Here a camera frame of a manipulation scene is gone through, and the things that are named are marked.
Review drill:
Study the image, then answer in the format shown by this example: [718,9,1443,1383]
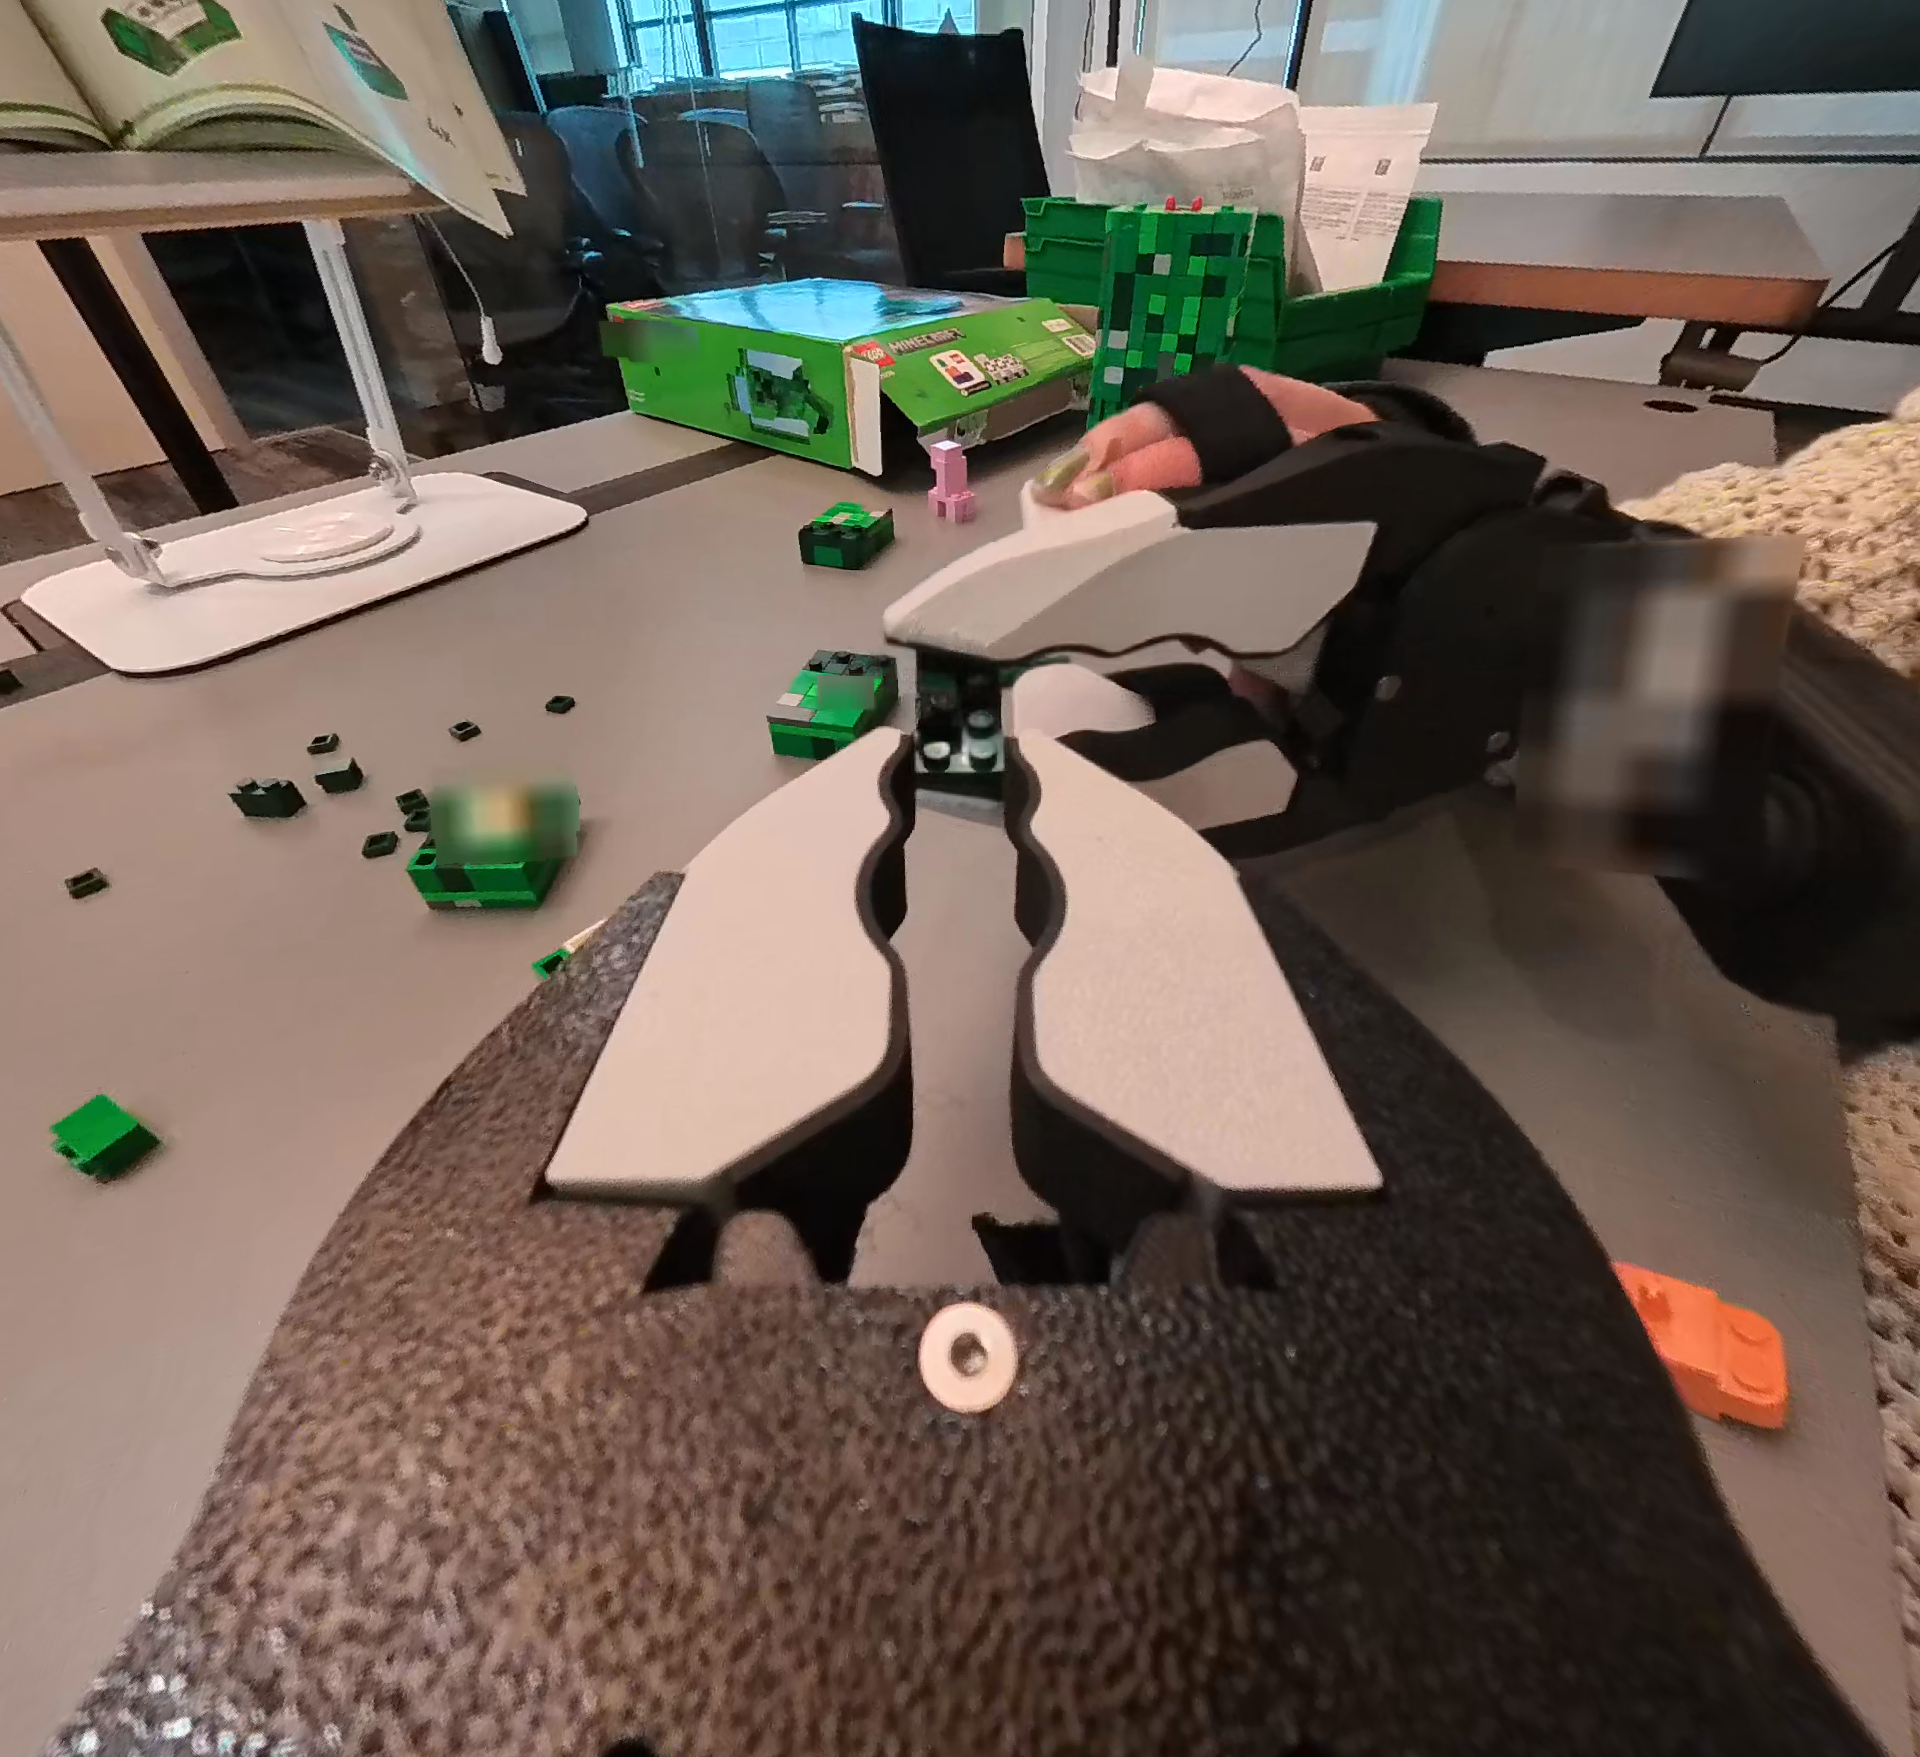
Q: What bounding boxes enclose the person's right forearm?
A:
[1624,414,1920,680]

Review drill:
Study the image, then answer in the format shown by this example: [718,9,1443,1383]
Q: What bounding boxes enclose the black office chair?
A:
[849,12,1053,299]

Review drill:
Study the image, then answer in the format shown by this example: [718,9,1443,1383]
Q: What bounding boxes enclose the person's right hand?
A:
[1034,364,1383,509]

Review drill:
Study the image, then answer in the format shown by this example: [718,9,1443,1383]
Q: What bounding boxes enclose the green brick build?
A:
[406,781,583,915]

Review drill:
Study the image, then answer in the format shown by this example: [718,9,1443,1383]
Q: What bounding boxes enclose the small green brick assembly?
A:
[769,646,902,761]

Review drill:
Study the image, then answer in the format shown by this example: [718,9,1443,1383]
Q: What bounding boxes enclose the white paper pouch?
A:
[1297,100,1437,295]

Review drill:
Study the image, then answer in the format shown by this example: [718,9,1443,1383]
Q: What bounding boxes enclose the white paper bags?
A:
[1068,60,1303,213]

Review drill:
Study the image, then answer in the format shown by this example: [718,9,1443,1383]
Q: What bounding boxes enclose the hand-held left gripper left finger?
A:
[545,729,913,1202]

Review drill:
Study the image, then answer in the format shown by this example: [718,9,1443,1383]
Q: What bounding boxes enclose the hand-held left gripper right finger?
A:
[1008,729,1383,1206]

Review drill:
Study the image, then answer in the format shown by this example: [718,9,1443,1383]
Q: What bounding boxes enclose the green building set box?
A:
[607,281,1103,478]

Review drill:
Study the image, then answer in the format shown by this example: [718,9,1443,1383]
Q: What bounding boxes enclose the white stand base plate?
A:
[0,149,589,674]

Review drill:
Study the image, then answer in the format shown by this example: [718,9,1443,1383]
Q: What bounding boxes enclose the building instruction booklet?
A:
[0,0,527,239]

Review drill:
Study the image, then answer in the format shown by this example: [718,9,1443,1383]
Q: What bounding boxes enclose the green plastic bin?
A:
[1018,194,1445,383]

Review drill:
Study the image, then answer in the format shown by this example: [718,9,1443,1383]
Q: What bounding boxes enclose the dark green brick plate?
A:
[910,646,1018,802]

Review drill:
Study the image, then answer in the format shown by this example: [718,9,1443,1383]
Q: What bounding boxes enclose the orange brick separator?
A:
[1614,1262,1792,1430]

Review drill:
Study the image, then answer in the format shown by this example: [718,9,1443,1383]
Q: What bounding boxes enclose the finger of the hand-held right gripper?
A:
[879,490,1383,662]
[1011,667,1303,835]

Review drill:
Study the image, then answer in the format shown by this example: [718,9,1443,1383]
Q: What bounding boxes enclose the tall green blocky brick figure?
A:
[1085,197,1256,427]

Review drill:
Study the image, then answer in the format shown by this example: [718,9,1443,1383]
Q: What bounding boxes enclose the green brick cube head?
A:
[798,499,899,576]

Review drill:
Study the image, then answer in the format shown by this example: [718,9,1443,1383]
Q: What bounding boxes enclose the scattered small green bricks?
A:
[0,690,579,1181]

